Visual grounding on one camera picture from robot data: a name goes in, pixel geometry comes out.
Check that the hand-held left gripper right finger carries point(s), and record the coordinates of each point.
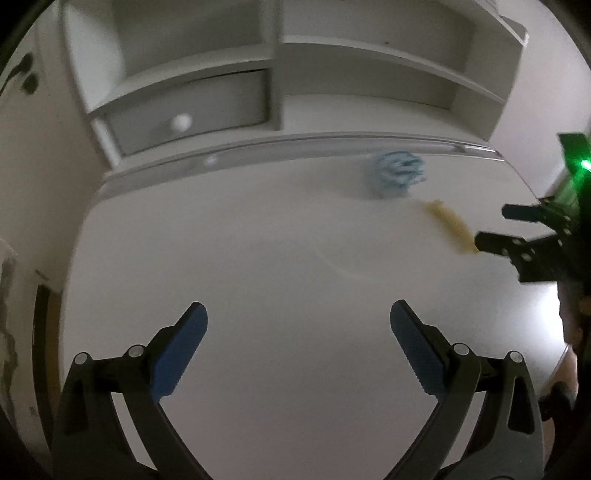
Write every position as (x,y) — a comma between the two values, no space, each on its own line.
(418,353)

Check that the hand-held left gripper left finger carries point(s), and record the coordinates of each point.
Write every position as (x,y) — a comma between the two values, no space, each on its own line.
(181,355)

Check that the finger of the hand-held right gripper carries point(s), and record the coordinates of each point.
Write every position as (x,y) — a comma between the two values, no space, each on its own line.
(517,251)
(526,213)

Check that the yellow snack wrapper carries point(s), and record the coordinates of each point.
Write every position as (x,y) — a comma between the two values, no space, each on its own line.
(455,228)

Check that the blue white wrapper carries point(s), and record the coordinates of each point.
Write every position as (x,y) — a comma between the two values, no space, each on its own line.
(396,173)

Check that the grey drawer with white knob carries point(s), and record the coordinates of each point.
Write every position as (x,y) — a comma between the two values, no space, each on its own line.
(194,113)

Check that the white shelf unit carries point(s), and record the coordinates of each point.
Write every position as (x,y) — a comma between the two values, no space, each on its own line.
(286,69)

